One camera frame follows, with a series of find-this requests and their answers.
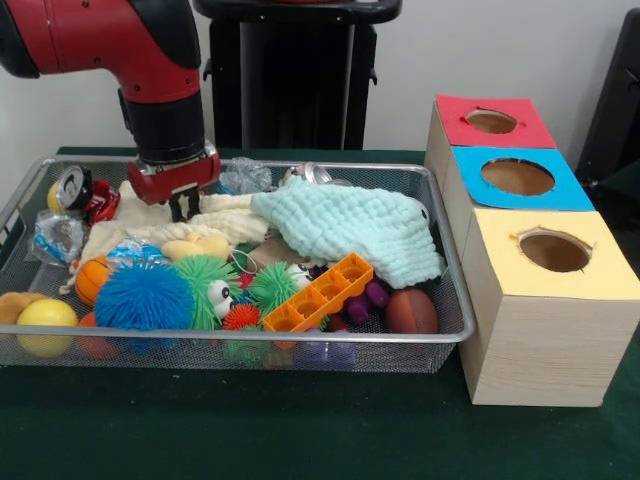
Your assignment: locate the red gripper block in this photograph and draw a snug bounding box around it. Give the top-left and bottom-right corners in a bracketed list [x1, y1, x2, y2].
[127, 149, 222, 224]

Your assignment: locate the cream muslin cloth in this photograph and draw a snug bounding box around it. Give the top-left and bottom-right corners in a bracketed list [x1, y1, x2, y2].
[59, 180, 271, 296]

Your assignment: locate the light blue muslin cloth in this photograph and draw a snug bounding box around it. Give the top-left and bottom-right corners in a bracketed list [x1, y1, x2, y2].
[251, 178, 446, 290]

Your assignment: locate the shallow mesh bin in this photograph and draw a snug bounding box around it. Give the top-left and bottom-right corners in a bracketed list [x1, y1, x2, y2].
[0, 154, 476, 375]

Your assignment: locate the wooden box with three holes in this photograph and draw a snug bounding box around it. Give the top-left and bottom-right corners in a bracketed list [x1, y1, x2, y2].
[424, 94, 640, 409]

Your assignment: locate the yellow plush toy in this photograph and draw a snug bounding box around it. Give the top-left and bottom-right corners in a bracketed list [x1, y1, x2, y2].
[160, 232, 231, 262]

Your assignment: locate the green spiky toy with eyes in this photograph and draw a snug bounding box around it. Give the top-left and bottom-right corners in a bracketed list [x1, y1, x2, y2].
[174, 254, 244, 331]
[248, 262, 314, 316]

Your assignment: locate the crushed red cola can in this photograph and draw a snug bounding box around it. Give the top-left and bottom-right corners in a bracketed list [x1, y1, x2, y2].
[57, 165, 123, 224]

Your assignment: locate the blue spiky ball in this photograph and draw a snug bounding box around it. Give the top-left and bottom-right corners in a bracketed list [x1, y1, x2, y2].
[93, 258, 195, 332]

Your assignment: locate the orange plastic block tray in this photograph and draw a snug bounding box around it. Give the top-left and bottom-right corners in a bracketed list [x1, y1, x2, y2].
[262, 251, 375, 334]

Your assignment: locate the yellow ball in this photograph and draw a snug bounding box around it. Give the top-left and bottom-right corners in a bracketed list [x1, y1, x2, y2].
[16, 298, 80, 359]

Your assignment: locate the dark green tablecloth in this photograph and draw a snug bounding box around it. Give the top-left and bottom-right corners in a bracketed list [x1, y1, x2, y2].
[0, 144, 640, 480]

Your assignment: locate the brown toy football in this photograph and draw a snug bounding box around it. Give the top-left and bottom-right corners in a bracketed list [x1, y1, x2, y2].
[385, 288, 440, 335]

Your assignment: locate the black upright panel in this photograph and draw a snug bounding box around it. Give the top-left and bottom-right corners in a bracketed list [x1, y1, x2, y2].
[574, 7, 640, 184]

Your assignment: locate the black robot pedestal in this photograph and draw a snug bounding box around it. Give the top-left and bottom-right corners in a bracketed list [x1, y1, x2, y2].
[192, 0, 404, 150]

